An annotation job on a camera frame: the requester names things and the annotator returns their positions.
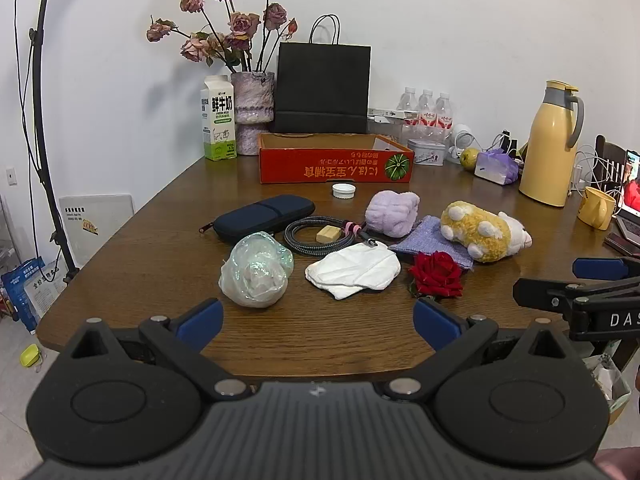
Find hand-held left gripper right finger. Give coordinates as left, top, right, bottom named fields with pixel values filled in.
left=382, top=297, right=576, bottom=401

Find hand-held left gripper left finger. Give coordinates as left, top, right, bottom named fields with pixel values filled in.
left=60, top=298, right=256, bottom=401

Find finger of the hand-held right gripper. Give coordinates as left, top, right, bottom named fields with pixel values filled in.
left=513, top=277, right=598, bottom=312
left=572, top=256, right=640, bottom=282

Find red rose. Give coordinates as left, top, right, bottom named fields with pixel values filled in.
left=408, top=251, right=465, bottom=301

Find clear plastic bag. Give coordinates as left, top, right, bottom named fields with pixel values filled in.
left=218, top=231, right=294, bottom=309

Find purple woven cloth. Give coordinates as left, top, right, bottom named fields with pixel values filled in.
left=388, top=215, right=474, bottom=272

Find yellow white plush toy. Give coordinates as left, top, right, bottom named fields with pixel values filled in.
left=440, top=201, right=533, bottom=264

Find fluffy purple towel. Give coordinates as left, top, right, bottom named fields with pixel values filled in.
left=365, top=190, right=421, bottom=239

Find navy zip case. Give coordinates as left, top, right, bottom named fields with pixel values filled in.
left=201, top=195, right=316, bottom=236

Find braided cable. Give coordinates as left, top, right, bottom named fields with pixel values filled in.
left=284, top=216, right=378, bottom=253

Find red cardboard box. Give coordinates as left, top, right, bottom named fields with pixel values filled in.
left=258, top=132, right=415, bottom=184

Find dark phone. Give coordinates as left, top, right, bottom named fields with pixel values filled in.
left=603, top=232, right=640, bottom=257

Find yellow mug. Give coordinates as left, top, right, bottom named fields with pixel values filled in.
left=577, top=186, right=618, bottom=231

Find laptop screen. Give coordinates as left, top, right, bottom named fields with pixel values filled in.
left=617, top=150, right=640, bottom=221

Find wooden chair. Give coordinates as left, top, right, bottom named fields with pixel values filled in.
left=595, top=135, right=628, bottom=196

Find yellow thermos jug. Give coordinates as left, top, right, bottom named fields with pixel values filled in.
left=518, top=80, right=585, bottom=208

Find purple plastic bag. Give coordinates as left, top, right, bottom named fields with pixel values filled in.
left=474, top=148, right=522, bottom=186

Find white flat panel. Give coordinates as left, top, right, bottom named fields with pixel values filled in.
left=59, top=194, right=136, bottom=272

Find black charger plug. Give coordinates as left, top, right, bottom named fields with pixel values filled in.
left=492, top=130, right=523, bottom=161

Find pale tin box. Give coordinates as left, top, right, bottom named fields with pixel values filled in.
left=407, top=138, right=447, bottom=166

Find white round speaker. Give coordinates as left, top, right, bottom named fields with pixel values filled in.
left=447, top=124, right=479, bottom=163

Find blue plastic bag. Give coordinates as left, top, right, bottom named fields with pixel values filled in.
left=0, top=257, right=46, bottom=333

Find clear lidded food container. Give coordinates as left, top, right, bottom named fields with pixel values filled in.
left=366, top=108, right=417, bottom=148

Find white green milk carton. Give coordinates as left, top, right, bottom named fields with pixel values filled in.
left=200, top=74, right=237, bottom=162

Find clear water bottle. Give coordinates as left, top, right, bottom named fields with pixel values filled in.
left=397, top=86, right=421, bottom=133
left=416, top=89, right=438, bottom=137
left=433, top=92, right=455, bottom=142

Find purple textured vase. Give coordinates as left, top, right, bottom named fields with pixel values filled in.
left=230, top=71, right=275, bottom=156

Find black paper bag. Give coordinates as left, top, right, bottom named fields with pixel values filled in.
left=273, top=14, right=372, bottom=136

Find dried rose bouquet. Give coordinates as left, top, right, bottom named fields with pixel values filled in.
left=146, top=0, right=299, bottom=73

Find black lamp stand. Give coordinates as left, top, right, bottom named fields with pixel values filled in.
left=12, top=0, right=81, bottom=281

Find white charging cables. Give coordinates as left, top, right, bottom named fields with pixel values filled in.
left=567, top=145, right=626, bottom=196

